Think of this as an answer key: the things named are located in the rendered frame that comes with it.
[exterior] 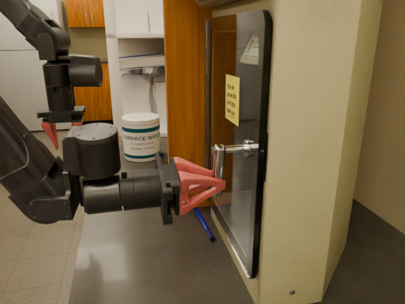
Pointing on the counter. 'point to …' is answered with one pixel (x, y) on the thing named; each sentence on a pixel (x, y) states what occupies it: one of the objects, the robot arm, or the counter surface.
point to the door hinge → (205, 83)
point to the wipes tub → (141, 136)
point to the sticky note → (232, 99)
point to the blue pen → (204, 224)
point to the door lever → (219, 152)
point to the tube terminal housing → (310, 140)
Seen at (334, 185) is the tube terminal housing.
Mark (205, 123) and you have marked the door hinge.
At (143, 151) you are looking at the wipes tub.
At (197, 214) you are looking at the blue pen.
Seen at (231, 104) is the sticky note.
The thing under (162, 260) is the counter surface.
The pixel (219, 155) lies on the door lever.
